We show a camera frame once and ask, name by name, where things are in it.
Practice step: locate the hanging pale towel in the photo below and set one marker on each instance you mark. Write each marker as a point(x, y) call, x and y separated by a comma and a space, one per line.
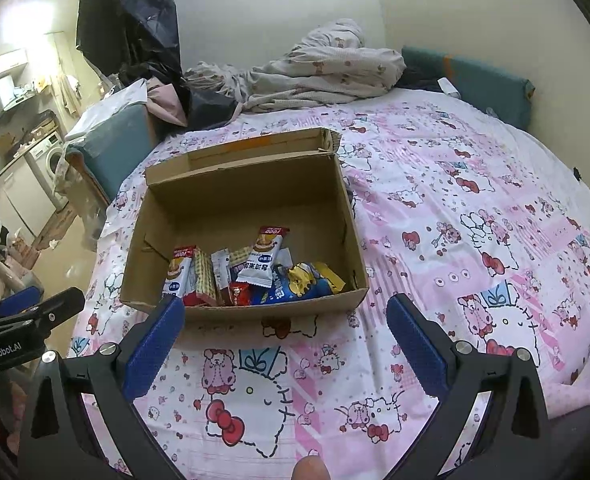
point(69, 94)

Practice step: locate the red snack packet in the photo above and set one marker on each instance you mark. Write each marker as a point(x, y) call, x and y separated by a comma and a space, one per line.
point(240, 294)

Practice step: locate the pink cloth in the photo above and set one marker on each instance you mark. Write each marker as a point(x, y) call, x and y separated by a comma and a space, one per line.
point(167, 100)

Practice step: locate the slim white snack packet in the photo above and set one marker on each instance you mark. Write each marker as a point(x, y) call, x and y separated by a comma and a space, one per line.
point(221, 272)

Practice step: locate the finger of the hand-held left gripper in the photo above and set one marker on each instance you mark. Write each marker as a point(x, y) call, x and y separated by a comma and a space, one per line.
point(50, 307)
point(15, 300)

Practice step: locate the white washing machine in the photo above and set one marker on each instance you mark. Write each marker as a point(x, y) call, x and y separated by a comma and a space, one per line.
point(50, 170)

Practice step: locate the white cabinet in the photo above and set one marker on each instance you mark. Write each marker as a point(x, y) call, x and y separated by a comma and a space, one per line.
point(17, 200)

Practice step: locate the black hanging garment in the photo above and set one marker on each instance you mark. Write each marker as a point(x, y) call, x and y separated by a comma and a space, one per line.
point(125, 15)

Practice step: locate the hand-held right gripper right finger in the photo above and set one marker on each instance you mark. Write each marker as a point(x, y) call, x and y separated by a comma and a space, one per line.
point(417, 350)

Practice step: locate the white plastic sheet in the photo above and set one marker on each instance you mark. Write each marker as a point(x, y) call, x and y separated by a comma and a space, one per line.
point(105, 110)

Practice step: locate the pink fluffy blanket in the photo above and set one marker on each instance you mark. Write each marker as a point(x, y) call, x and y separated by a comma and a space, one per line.
point(585, 380)

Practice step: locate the small black object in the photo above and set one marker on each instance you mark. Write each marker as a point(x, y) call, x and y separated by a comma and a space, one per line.
point(577, 173)

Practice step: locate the white red-topped snack packet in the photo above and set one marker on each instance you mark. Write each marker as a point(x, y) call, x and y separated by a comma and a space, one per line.
point(261, 260)
point(180, 272)

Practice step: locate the crumpled floral blanket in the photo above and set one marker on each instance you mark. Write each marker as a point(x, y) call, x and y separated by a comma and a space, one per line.
point(315, 70)

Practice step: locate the dark cloth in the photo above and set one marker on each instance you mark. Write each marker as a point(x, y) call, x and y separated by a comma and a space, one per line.
point(212, 107)

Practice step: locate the teal padded bed panel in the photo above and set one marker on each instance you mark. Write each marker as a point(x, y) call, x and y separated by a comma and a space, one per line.
point(480, 85)
point(110, 155)

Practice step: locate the small white packet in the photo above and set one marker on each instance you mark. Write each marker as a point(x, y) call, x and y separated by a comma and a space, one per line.
point(448, 87)

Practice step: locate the cardboard box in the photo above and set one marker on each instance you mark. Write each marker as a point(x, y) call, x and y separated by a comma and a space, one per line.
point(255, 200)

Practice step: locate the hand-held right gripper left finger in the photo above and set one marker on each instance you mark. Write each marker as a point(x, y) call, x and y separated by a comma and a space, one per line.
point(152, 350)

